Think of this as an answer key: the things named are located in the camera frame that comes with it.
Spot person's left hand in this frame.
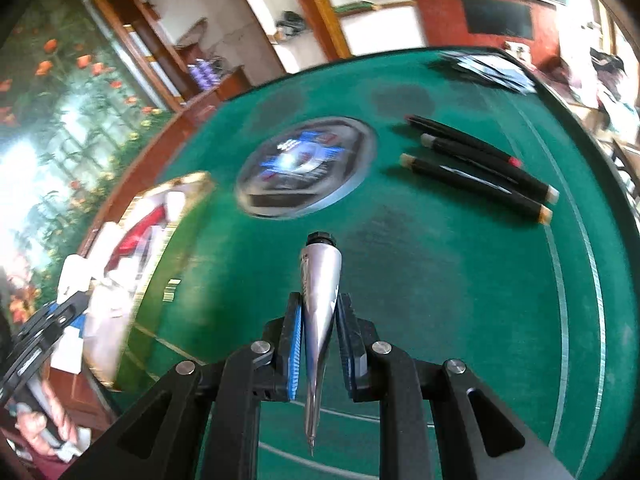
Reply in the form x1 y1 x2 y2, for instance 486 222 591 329
14 399 62 458

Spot clear plastic bag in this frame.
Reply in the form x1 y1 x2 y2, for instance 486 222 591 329
432 50 538 95

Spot grey cloth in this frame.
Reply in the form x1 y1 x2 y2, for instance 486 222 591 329
177 17 208 48

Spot wooden cabinet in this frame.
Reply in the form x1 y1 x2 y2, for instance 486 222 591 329
180 65 251 111

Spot black bag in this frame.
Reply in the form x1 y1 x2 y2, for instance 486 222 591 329
275 10 306 41

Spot long white carton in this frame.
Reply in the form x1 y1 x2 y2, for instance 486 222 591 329
90 222 128 273

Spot red pouch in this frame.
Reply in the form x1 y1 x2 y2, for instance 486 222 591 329
107 205 168 271

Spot thin black pen red ends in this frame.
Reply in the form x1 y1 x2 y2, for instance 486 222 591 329
406 115 523 168

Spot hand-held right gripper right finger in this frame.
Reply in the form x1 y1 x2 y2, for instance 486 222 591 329
336 292 576 480

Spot dark clothes pile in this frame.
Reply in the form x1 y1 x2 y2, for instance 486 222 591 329
590 47 628 111

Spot floral wall mural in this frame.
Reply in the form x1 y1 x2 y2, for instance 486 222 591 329
0 0 171 321

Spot silver tube black cap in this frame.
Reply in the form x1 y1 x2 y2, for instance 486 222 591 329
298 231 344 457

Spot black pen white ends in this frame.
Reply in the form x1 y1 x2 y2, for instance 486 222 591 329
421 133 560 205

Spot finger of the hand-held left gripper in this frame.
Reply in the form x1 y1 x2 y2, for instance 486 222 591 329
0 321 69 407
17 290 92 342

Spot red tv cabinet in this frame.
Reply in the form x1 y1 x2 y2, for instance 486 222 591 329
412 0 563 68

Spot green gold cardboard box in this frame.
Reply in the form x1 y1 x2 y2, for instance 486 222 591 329
75 170 216 393

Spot white blue carton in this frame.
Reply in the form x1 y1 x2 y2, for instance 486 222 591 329
50 317 86 375

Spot wooden pillar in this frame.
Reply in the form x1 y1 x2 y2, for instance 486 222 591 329
280 0 351 61

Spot round table control panel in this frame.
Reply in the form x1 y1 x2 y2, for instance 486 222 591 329
234 116 378 220

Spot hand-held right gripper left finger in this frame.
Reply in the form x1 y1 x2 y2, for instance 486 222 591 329
65 292 306 480

